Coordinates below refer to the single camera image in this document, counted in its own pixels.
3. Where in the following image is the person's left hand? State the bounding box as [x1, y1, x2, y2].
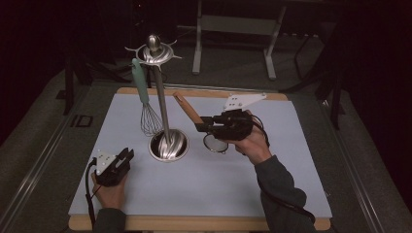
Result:
[91, 173, 129, 210]

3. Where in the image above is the steel utensil rack stand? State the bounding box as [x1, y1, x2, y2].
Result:
[124, 33, 190, 163]

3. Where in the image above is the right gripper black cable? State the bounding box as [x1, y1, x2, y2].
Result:
[251, 115, 318, 226]

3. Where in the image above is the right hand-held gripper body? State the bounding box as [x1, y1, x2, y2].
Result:
[212, 92, 267, 142]

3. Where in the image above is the black metal stand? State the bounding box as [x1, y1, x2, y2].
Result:
[280, 32, 346, 130]
[56, 54, 98, 117]

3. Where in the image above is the person's right hand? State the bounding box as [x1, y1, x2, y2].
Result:
[226, 110, 272, 166]

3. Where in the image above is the teal-handled steel whisk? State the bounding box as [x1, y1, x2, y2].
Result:
[130, 57, 164, 138]

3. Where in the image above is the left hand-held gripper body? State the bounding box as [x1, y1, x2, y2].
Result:
[95, 149, 131, 187]

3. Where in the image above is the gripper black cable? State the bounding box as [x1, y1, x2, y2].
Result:
[251, 115, 318, 226]
[85, 157, 98, 227]

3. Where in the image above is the grey metal stand frame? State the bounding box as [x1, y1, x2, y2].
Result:
[192, 0, 288, 82]

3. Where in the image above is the black floor socket box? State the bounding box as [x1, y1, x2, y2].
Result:
[70, 114, 94, 128]

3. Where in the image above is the wooden-handled mesh strainer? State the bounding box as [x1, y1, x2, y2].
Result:
[172, 90, 229, 155]

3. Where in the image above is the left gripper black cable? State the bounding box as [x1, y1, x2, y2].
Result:
[85, 157, 98, 227]

